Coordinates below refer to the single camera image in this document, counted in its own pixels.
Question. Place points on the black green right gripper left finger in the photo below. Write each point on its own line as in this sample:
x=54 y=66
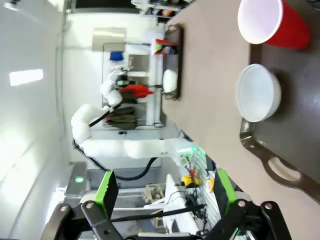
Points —
x=101 y=197

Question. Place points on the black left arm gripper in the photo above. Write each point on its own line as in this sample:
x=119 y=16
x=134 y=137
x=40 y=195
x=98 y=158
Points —
x=122 y=80

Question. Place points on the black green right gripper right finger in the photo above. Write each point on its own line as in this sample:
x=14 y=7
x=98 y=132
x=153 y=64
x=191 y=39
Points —
x=228 y=197

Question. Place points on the white ceramic bowl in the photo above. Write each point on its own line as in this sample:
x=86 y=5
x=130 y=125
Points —
x=257 y=95

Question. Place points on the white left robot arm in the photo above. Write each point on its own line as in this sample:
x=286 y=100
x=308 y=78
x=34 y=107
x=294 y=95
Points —
x=112 y=147

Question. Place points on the red hanging items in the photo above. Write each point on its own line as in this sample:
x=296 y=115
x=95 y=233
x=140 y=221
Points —
x=137 y=90

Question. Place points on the yellow tape measure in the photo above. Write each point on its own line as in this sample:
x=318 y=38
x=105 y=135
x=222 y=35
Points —
x=210 y=185

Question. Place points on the dark green hanging gloves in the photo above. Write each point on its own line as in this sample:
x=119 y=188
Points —
x=122 y=115

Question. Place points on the yellow emergency stop box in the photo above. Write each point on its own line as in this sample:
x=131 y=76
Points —
x=190 y=180

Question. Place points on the small white bowl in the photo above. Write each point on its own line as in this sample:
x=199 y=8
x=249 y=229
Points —
x=170 y=81

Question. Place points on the white board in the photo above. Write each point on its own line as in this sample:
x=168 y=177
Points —
x=177 y=207

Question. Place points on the dark brown serving tray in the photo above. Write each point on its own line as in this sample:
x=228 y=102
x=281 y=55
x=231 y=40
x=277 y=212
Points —
x=180 y=62

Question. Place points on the black rod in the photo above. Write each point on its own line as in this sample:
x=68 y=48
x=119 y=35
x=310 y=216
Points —
x=160 y=215

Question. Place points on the large brown serving tray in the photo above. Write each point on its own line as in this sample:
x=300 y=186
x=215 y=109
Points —
x=295 y=125

